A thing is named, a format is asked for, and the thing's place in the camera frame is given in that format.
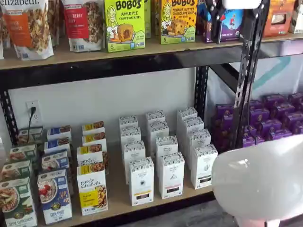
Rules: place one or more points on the perforated black side upright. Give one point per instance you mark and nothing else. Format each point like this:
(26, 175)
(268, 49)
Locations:
(8, 113)

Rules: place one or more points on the white snack box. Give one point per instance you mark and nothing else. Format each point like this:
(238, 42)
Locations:
(298, 19)

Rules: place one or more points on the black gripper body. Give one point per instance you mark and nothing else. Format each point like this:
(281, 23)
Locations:
(216, 8)

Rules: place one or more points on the upper wooden shelf board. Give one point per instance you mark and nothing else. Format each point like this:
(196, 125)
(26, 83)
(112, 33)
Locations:
(71, 55)

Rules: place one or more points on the black shelf side beam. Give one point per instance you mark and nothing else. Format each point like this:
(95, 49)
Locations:
(223, 76)

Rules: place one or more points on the red label granola bag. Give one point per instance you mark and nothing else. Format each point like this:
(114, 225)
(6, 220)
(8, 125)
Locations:
(80, 26)

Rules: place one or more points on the purple Z Bar box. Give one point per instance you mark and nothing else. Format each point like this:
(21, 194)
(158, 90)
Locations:
(232, 23)

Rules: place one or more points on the white wall outlet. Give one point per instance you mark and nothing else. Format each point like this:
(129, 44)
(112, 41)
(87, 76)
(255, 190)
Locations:
(33, 111)

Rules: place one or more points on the dark purple bar box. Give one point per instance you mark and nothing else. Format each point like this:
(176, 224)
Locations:
(200, 23)

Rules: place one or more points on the yellow Bobo's peanut butter box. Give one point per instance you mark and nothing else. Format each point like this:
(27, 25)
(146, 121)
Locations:
(178, 23)

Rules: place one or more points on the orange label granola bag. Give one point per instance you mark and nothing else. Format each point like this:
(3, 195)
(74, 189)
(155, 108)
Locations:
(26, 28)

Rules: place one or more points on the clear window granola bag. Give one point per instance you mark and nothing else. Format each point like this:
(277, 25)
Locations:
(54, 21)

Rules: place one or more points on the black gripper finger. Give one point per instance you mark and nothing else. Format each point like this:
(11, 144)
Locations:
(216, 30)

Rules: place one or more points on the lower wooden shelf board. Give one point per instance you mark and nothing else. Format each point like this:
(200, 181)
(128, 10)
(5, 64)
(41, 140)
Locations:
(116, 189)

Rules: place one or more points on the orange snack box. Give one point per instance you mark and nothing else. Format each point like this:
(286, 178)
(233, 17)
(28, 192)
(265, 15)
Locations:
(278, 19)

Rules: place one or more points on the upper black shelf beam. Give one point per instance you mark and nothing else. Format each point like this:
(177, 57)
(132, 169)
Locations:
(94, 68)

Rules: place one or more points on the yellow Purely Elizabeth box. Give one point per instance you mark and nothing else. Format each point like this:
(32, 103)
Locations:
(93, 126)
(94, 138)
(92, 189)
(90, 154)

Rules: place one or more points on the green oatmeal box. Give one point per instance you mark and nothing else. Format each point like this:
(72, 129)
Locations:
(16, 203)
(16, 170)
(30, 134)
(22, 153)

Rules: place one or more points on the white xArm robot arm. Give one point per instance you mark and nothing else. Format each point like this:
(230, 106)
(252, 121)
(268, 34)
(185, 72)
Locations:
(260, 179)

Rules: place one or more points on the blue flax oatmeal box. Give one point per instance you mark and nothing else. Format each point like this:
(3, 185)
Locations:
(59, 132)
(56, 144)
(54, 198)
(55, 160)

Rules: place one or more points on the white granola bag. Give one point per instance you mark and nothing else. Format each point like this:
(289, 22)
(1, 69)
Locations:
(2, 37)

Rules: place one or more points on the neighbouring black shelf beam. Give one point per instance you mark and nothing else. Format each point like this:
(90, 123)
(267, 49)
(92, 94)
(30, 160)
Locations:
(279, 48)

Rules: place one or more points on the neighbouring wooden shelf board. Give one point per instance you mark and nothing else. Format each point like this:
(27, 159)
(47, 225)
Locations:
(281, 36)

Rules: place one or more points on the green Bobo's apple pie box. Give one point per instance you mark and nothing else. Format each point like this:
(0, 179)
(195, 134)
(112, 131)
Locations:
(125, 26)

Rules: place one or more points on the purple cookie box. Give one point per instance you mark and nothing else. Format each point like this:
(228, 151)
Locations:
(222, 123)
(271, 126)
(298, 127)
(256, 105)
(293, 119)
(252, 141)
(221, 140)
(279, 134)
(225, 110)
(260, 116)
(249, 131)
(274, 99)
(284, 110)
(296, 98)

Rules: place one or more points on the perforated black corner upright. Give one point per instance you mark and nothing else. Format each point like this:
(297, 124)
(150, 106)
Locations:
(246, 66)

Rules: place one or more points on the lower black shelf beam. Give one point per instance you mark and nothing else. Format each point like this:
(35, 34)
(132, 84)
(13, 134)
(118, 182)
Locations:
(142, 212)

